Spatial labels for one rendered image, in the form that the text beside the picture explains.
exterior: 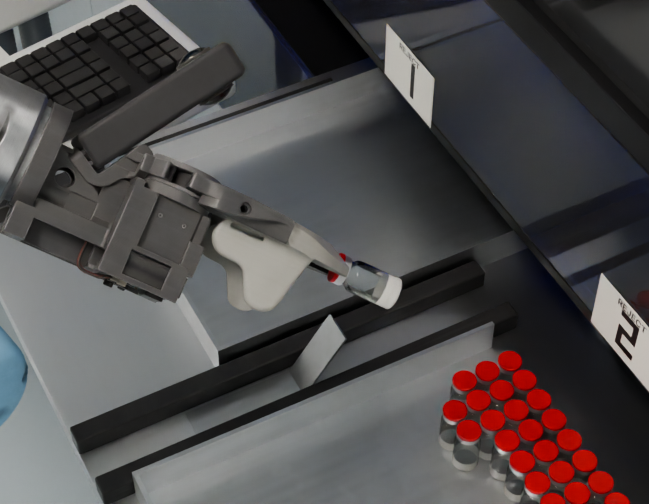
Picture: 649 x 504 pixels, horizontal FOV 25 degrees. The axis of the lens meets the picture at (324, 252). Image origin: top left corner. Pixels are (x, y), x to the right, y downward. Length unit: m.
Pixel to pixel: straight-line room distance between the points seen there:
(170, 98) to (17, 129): 0.10
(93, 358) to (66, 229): 0.43
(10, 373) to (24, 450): 1.51
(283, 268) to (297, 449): 0.35
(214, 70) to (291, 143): 0.56
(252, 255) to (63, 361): 0.44
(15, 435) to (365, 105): 1.05
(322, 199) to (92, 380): 0.30
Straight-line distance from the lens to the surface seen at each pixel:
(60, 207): 0.90
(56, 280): 1.38
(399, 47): 1.34
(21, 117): 0.88
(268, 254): 0.91
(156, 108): 0.91
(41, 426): 2.36
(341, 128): 1.49
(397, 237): 1.39
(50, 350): 1.32
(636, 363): 1.16
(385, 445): 1.24
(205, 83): 0.92
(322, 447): 1.24
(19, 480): 2.31
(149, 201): 0.89
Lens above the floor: 1.91
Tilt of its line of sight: 49 degrees down
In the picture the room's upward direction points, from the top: straight up
